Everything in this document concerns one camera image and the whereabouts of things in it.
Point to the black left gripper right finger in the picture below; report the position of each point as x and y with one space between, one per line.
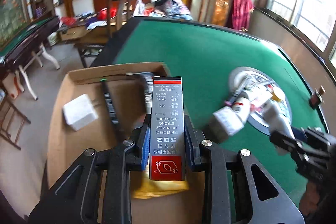
238 189

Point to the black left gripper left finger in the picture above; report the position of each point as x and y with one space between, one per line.
96 186

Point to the white medicine bottle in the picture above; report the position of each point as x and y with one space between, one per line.
276 120

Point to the yellow round tin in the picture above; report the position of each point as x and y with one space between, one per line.
277 94

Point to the yellow cheese cracker packet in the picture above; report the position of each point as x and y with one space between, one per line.
142 187

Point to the white power adapter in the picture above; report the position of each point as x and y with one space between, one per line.
79 112

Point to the black marker green cap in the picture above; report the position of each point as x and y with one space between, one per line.
117 129

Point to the grey red 502 glue box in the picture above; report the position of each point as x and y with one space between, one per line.
167 130

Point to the white bottle red label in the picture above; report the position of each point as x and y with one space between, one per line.
242 106

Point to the black and white snack bag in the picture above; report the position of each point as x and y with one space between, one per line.
146 80

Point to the round mahjong table centre panel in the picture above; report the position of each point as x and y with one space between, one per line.
260 90

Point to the shallow cardboard box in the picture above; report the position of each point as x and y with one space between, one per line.
66 145

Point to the black marker pink cap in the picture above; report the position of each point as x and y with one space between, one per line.
244 82

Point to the dark red cloth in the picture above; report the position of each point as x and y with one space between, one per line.
239 15

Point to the wooden chair with red cloth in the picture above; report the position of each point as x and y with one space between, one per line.
214 11

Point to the pile of clothes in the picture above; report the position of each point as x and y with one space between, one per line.
174 9

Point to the wooden chair near table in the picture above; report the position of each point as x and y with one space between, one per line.
96 39

